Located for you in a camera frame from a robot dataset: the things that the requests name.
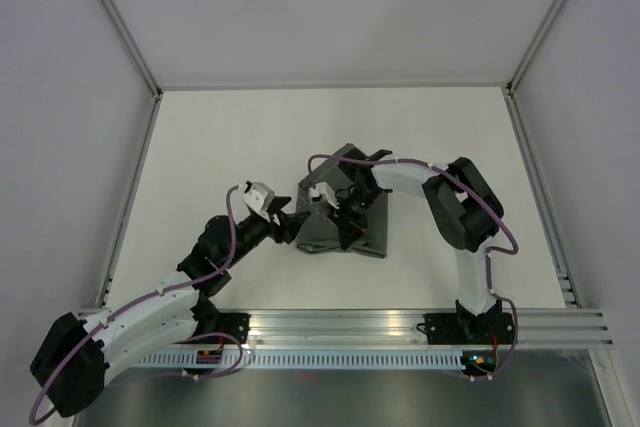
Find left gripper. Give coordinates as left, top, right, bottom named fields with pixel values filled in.
left=223, top=195, right=310, bottom=268

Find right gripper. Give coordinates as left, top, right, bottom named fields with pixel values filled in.
left=328, top=187, right=384, bottom=250

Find grey cloth napkin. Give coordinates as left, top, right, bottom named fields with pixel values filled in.
left=296, top=143, right=390, bottom=259

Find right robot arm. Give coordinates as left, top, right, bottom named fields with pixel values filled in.
left=330, top=150, right=517, bottom=346

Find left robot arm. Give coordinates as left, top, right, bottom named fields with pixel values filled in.
left=29, top=192, right=310, bottom=426

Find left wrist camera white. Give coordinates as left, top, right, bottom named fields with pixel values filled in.
left=242, top=181, right=275, bottom=222

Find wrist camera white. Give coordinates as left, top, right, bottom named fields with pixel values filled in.
left=307, top=182, right=340, bottom=209
left=242, top=181, right=275, bottom=222

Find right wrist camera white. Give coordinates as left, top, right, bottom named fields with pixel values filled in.
left=307, top=182, right=340, bottom=209

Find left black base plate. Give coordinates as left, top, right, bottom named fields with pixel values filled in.
left=194, top=312, right=251, bottom=344

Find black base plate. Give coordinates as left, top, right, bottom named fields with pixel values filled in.
left=423, top=312, right=515, bottom=346
left=194, top=312, right=251, bottom=344

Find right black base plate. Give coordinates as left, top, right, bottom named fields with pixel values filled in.
left=423, top=312, right=515, bottom=346

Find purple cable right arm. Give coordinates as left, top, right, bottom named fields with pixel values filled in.
left=305, top=154, right=519, bottom=383

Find white slotted cable duct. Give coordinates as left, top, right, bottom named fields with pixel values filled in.
left=137, top=348, right=464, bottom=371

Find left side aluminium rail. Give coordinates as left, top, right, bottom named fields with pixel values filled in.
left=95, top=91, right=164, bottom=308

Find aluminium rail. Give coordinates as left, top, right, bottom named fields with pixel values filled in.
left=95, top=91, right=164, bottom=308
left=79, top=307, right=615, bottom=348
left=501, top=87, right=583, bottom=308

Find right side aluminium rail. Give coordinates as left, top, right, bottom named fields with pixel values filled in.
left=501, top=87, right=583, bottom=308

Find aluminium front rail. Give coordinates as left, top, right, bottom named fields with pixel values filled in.
left=79, top=307, right=615, bottom=348

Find left aluminium frame post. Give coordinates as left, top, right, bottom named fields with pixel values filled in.
left=96, top=0, right=162, bottom=99

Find aluminium frame post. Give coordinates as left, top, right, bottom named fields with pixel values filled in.
left=505, top=0, right=570, bottom=97
left=96, top=0, right=162, bottom=99

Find right aluminium frame post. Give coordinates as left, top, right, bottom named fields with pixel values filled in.
left=505, top=0, right=570, bottom=97

